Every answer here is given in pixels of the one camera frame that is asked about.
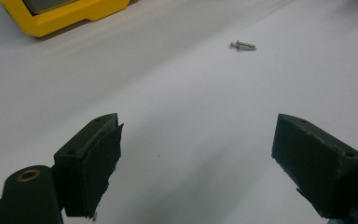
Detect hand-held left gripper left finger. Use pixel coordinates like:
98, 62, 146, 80
53, 113, 125, 218

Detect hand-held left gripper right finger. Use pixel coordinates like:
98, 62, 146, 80
271, 113, 358, 219

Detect silver screw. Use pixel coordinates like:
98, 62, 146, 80
234, 39, 257, 49
229, 43, 257, 52

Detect yellow organizer case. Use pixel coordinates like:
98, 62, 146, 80
0, 0, 131, 38

